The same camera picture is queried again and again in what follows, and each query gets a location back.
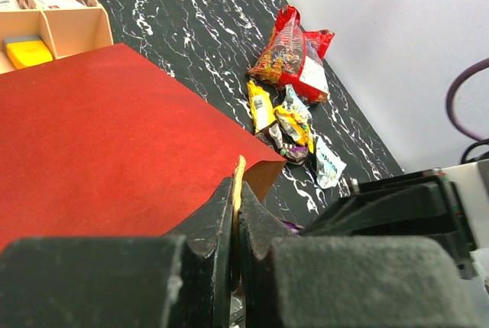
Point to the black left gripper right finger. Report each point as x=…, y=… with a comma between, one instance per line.
x=344, y=281

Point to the red brown paper bag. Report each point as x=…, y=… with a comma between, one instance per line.
x=105, y=143

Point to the yellow M&M's packet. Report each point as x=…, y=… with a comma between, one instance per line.
x=295, y=122
x=262, y=111

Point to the large red candy bag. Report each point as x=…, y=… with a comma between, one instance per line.
x=295, y=57

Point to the peach plastic desk organizer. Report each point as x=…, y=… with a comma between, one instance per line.
x=67, y=27

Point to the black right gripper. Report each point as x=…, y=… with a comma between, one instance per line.
x=432, y=209

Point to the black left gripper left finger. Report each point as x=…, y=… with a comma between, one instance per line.
x=179, y=279

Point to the silver Himalaya snack packet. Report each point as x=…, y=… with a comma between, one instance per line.
x=294, y=104

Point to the brown purple M&M's packet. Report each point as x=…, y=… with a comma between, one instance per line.
x=295, y=228

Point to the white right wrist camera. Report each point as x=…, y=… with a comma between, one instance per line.
x=471, y=182

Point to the yellow cube in organizer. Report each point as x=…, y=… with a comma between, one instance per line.
x=27, y=51

